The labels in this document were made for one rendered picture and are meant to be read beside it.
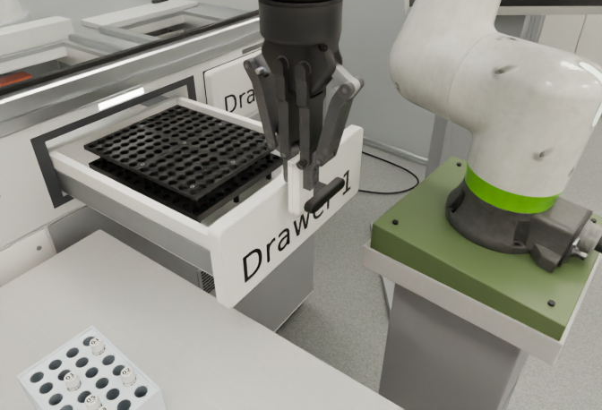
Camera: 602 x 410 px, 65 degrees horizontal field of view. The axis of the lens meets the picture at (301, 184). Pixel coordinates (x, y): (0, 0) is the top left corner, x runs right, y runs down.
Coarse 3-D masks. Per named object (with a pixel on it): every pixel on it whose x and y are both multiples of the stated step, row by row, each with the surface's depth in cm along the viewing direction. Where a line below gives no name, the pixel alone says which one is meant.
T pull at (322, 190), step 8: (320, 184) 56; (328, 184) 56; (336, 184) 56; (344, 184) 58; (320, 192) 55; (328, 192) 55; (336, 192) 56; (312, 200) 53; (320, 200) 54; (328, 200) 55; (304, 208) 53; (312, 208) 53
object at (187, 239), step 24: (120, 120) 75; (240, 120) 75; (72, 144) 69; (72, 168) 63; (72, 192) 66; (96, 192) 62; (120, 192) 58; (120, 216) 61; (144, 216) 57; (168, 216) 54; (216, 216) 63; (168, 240) 56; (192, 240) 53; (192, 264) 56
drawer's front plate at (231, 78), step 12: (240, 60) 89; (216, 72) 84; (228, 72) 86; (240, 72) 89; (216, 84) 85; (228, 84) 88; (240, 84) 90; (252, 84) 93; (216, 96) 86; (252, 96) 94; (228, 108) 90; (240, 108) 92; (252, 108) 96
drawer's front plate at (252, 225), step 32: (352, 128) 65; (352, 160) 66; (256, 192) 52; (352, 192) 70; (224, 224) 47; (256, 224) 51; (288, 224) 57; (320, 224) 64; (224, 256) 48; (256, 256) 53; (224, 288) 50
